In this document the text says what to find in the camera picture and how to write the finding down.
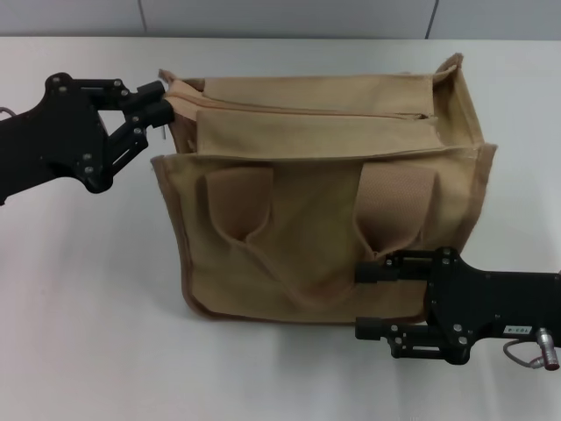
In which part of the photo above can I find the khaki canvas food bag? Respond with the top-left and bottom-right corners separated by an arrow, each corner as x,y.
149,52 -> 500,325

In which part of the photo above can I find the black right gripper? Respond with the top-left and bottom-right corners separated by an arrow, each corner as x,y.
354,246 -> 561,367

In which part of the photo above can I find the right gripper cable with connector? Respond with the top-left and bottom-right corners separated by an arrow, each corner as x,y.
501,325 -> 561,372

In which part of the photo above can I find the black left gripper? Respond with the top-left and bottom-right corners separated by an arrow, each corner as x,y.
0,71 -> 175,207

